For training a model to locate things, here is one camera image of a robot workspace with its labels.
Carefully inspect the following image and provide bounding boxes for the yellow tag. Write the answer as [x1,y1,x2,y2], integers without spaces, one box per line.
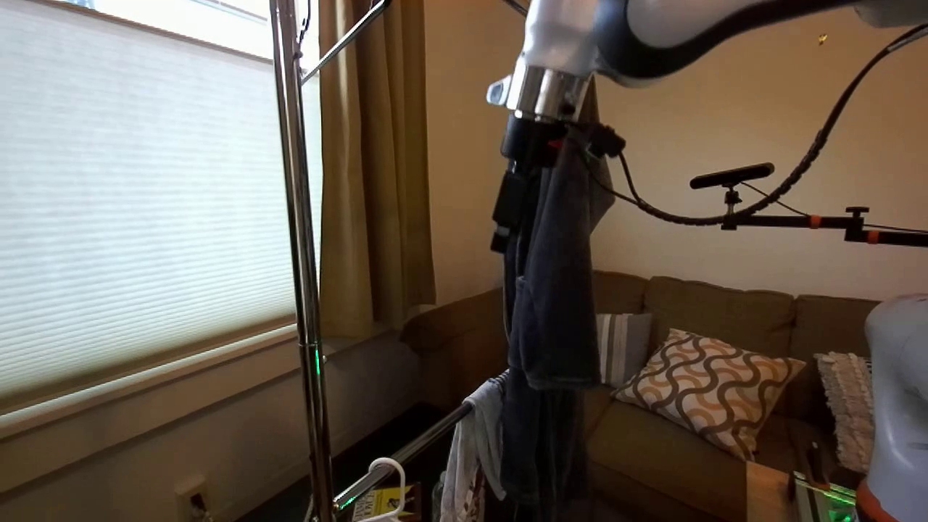
[368,486,414,517]

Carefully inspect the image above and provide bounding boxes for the brown sofa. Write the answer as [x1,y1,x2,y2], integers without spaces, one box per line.
[401,271,883,522]

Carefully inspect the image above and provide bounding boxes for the green glass item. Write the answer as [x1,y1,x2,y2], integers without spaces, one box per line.
[793,470,865,522]

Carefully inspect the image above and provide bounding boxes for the white knit pillow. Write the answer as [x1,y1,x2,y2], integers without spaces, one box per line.
[813,349,880,475]

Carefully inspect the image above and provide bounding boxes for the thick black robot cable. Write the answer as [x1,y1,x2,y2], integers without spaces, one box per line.
[607,22,928,233]

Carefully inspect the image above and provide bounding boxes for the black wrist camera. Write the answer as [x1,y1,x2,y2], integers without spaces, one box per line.
[578,123,629,162]

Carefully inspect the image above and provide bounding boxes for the white cloth with red print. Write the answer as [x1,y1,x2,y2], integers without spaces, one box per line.
[436,468,487,522]

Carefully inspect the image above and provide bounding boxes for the white plastic coat hanger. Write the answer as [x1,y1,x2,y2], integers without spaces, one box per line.
[332,452,411,522]

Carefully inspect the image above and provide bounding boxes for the black bar camera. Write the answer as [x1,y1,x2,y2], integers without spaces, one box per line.
[687,161,781,196]

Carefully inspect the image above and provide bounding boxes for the white pleated window blind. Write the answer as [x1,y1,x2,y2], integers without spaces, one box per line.
[0,0,329,400]

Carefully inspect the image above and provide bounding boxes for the plain white cloth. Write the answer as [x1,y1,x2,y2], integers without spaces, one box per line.
[437,374,517,504]

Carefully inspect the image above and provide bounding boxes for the chrome clothes rack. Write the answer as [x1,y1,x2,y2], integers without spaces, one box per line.
[268,0,517,522]

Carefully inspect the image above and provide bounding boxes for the black camera boom stand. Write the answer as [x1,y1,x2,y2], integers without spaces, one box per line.
[719,185,928,249]

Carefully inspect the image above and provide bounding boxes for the wave patterned pillow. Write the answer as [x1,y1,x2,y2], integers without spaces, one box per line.
[613,326,810,464]

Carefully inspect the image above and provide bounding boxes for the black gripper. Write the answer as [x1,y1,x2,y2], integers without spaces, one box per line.
[487,158,540,258]

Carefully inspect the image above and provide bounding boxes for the grey striped pillow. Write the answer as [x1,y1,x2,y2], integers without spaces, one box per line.
[591,312,656,391]

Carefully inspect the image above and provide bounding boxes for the tan cardboard box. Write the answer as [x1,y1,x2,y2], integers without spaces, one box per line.
[742,459,798,522]

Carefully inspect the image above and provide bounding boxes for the dark blue bathrobe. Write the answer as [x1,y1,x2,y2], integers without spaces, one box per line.
[498,132,617,522]

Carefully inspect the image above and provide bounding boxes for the olive curtain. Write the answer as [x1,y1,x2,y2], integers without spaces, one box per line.
[317,0,437,343]

